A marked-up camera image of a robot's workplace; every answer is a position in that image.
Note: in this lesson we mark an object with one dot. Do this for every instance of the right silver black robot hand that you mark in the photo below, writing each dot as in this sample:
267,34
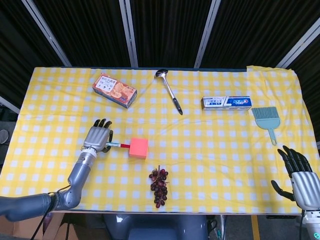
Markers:
306,187

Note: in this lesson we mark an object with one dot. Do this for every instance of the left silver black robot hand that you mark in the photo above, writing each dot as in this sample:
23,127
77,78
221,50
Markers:
96,138

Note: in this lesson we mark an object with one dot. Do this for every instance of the red-capped white marker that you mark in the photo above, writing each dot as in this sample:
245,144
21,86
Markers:
117,144

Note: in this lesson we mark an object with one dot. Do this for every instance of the orange-red paper cube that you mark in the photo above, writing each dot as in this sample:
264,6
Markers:
138,148

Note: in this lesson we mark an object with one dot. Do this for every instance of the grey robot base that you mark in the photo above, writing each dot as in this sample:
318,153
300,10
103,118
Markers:
155,227

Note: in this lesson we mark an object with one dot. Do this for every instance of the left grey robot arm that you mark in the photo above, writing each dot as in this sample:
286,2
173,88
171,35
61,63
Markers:
80,170

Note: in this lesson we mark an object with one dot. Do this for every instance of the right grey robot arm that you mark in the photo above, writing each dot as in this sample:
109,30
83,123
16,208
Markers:
313,225

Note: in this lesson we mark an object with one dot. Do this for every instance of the teal plastic hand brush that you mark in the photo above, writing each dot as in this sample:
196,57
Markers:
267,122

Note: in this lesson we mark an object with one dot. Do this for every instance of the orange and blue biscuit box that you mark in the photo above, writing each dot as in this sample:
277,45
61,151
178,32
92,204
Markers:
112,90

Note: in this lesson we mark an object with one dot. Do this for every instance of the dark red grape bunch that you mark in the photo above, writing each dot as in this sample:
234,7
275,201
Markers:
158,187

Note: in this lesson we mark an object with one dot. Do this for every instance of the stainless steel ladle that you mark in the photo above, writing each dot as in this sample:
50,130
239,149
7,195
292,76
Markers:
172,95

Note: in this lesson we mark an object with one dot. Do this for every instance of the brown cardboard box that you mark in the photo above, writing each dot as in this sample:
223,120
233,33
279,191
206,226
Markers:
57,230

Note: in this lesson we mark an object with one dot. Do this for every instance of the yellow white checkered tablecloth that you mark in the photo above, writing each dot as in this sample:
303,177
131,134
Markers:
200,150

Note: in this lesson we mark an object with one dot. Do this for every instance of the white and blue toothpaste box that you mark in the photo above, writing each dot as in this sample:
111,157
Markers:
225,103

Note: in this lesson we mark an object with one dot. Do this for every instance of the grey partition frame post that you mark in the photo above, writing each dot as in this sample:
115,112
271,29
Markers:
300,42
47,35
207,32
10,105
130,37

